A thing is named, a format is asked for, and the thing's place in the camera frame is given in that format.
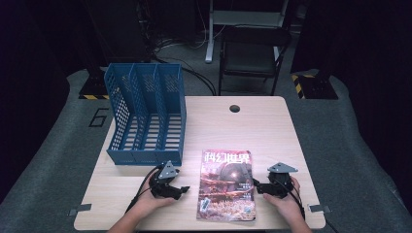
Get person's left hand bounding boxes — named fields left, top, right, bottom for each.
left=128, top=185, right=178, bottom=221

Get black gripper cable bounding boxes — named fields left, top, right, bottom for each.
left=281, top=179, right=340, bottom=233
left=124, top=164, right=165, bottom=215

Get black folding chair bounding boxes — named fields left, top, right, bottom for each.
left=218, top=25, right=292, bottom=97

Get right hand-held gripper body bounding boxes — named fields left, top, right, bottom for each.
left=266, top=162, right=299, bottom=199

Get grey tape strip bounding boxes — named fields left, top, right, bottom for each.
left=68, top=203, right=93, bottom=216
left=308, top=204, right=332, bottom=214

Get magazine with reddish cover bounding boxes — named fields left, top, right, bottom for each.
left=195, top=149, right=258, bottom=223

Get blue plastic file rack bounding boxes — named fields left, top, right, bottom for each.
left=103, top=62, right=188, bottom=167

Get person's right hand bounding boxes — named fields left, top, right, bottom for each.
left=262, top=176, right=304, bottom=225

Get white metal stand frame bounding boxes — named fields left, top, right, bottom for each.
left=204, top=0, right=290, bottom=64

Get black base with hazard stripes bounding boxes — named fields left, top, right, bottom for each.
left=290, top=69, right=339, bottom=101
left=78, top=68, right=111, bottom=101

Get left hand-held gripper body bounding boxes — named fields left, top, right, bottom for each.
left=149, top=160, right=183, bottom=200

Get black floor cables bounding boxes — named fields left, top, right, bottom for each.
left=151, top=37, right=218, bottom=97

